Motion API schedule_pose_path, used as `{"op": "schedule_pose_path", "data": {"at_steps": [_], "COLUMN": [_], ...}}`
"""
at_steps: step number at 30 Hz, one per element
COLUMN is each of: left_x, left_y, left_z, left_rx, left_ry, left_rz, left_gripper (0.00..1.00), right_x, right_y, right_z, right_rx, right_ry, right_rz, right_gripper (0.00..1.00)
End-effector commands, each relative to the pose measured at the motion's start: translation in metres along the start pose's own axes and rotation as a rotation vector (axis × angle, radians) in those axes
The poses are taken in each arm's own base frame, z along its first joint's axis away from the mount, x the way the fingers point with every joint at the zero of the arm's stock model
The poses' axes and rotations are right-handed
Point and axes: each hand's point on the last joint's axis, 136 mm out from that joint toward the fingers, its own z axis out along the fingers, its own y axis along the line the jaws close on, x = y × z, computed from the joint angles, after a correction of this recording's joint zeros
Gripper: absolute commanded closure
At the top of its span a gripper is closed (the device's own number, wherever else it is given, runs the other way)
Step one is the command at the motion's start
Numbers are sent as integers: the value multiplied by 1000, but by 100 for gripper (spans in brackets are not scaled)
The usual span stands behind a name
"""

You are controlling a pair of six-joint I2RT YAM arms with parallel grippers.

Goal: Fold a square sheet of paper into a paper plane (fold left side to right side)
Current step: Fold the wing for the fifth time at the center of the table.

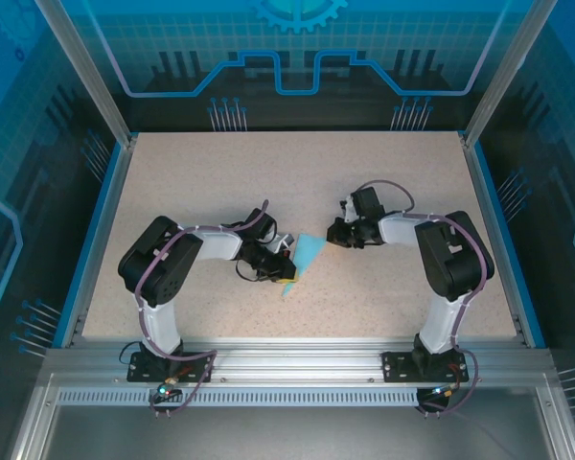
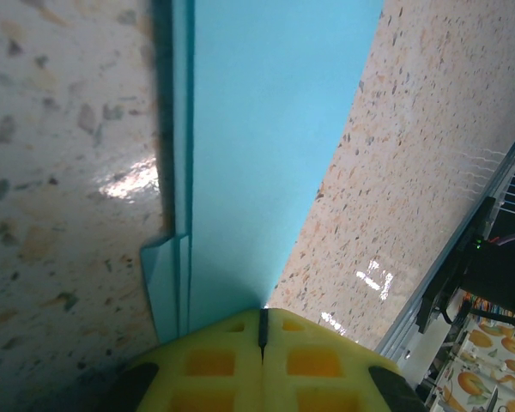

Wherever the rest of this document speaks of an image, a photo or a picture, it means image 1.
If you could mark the light blue paper sheet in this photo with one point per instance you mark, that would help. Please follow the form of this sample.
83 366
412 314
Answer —
306 251

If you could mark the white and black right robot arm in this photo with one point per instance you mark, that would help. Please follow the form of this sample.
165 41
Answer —
402 230

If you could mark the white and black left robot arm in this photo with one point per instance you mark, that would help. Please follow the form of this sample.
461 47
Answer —
218 244

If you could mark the grey metal shelf panel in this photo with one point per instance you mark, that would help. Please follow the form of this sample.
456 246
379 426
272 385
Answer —
292 436

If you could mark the aluminium mounting rail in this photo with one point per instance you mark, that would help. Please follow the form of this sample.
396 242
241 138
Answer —
297 359

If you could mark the aluminium side rail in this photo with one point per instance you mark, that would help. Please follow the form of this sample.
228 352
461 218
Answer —
496 239
103 239

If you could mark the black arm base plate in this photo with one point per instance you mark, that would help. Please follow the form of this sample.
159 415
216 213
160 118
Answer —
141 374
397 369

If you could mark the aluminium frame post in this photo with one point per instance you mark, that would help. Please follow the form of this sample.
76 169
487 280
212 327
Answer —
506 72
88 72

